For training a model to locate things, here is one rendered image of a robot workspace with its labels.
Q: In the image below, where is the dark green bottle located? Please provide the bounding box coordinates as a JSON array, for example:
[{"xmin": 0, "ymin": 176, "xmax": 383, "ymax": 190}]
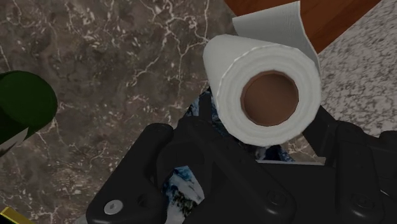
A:
[{"xmin": 0, "ymin": 70, "xmax": 59, "ymax": 157}]

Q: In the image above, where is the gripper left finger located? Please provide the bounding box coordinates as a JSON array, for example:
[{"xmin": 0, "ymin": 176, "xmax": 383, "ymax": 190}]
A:
[{"xmin": 85, "ymin": 89, "xmax": 298, "ymax": 224}]

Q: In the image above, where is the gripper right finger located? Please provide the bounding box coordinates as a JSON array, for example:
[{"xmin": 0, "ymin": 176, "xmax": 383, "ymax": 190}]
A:
[{"xmin": 302, "ymin": 105, "xmax": 397, "ymax": 224}]

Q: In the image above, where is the yellow flat object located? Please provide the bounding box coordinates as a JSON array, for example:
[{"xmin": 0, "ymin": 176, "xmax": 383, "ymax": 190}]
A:
[{"xmin": 0, "ymin": 206, "xmax": 34, "ymax": 224}]

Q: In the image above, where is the white paper towel roll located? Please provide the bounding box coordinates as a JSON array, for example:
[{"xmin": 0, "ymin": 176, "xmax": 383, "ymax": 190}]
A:
[{"xmin": 202, "ymin": 1, "xmax": 323, "ymax": 148}]

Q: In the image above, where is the blue white patterned robot stand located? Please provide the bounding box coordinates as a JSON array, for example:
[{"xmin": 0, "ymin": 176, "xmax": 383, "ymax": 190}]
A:
[{"xmin": 162, "ymin": 88, "xmax": 295, "ymax": 224}]

